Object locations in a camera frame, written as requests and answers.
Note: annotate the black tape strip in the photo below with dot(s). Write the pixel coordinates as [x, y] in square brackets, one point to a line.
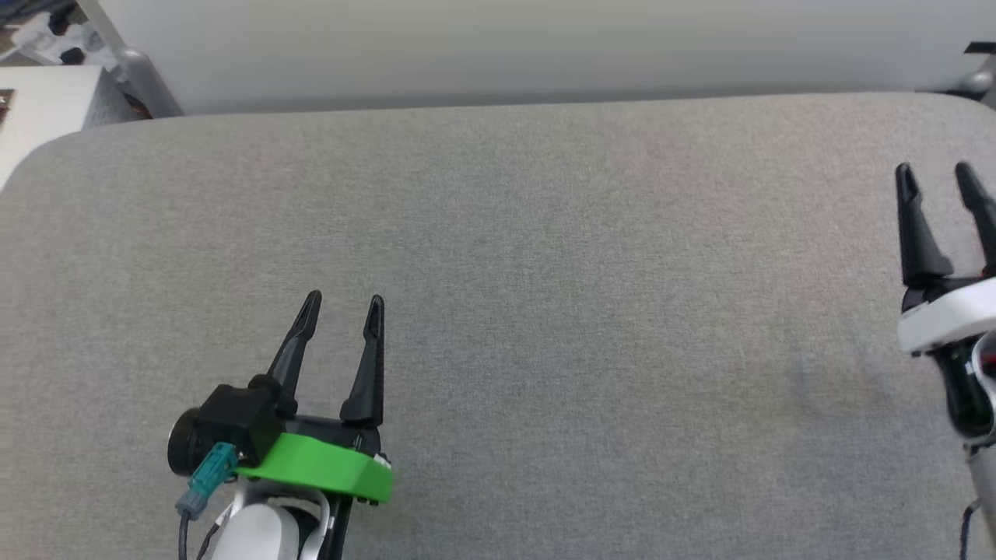
[982, 48]

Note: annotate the white cabinet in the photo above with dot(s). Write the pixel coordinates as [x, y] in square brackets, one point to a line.
[47, 105]

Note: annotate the white power strip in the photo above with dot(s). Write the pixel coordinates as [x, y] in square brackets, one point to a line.
[47, 39]

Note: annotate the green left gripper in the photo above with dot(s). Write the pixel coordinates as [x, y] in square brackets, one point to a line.
[319, 463]

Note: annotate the grey metal post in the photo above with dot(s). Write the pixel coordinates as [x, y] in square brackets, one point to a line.
[140, 74]

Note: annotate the round grey metal foot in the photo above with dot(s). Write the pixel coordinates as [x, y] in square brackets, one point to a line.
[976, 82]

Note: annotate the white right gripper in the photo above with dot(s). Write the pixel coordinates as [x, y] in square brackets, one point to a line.
[949, 315]

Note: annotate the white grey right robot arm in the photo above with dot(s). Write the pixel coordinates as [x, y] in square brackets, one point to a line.
[969, 397]

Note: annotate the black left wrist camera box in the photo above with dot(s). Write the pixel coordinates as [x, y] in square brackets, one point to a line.
[222, 424]

